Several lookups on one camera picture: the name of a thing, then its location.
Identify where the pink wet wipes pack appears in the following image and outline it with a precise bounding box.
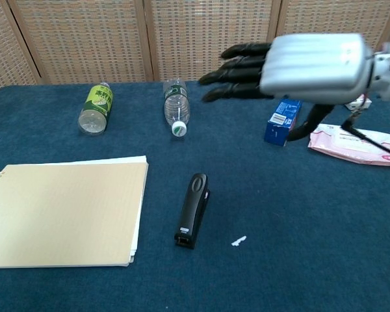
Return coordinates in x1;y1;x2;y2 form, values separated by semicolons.
307;123;390;167

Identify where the blue toothpaste box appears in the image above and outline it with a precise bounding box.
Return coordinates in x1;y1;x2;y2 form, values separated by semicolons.
263;99;304;148

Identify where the small pink tissue pack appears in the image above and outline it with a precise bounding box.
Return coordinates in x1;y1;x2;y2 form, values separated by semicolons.
344;94;372;111

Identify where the clear plastic water bottle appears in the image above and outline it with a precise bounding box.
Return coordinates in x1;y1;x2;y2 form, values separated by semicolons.
162;78;192;138

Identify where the beige spiral notebook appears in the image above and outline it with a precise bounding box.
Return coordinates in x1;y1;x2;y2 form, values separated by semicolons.
0;155;150;269

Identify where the black stapler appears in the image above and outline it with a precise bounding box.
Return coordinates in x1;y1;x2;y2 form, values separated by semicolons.
174;172;211;250

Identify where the blue felt table cloth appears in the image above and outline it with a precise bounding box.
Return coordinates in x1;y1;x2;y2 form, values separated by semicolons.
0;77;390;312

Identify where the woven wooden folding screen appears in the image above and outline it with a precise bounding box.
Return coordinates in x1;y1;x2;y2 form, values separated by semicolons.
0;0;390;95

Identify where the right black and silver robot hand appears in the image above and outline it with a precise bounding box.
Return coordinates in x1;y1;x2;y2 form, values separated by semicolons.
198;33;375;142

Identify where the green label drink bottle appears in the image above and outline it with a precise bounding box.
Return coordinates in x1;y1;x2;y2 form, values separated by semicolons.
77;82;114;136

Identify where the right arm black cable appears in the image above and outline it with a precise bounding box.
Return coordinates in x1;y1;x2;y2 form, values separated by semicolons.
341;92;390;161

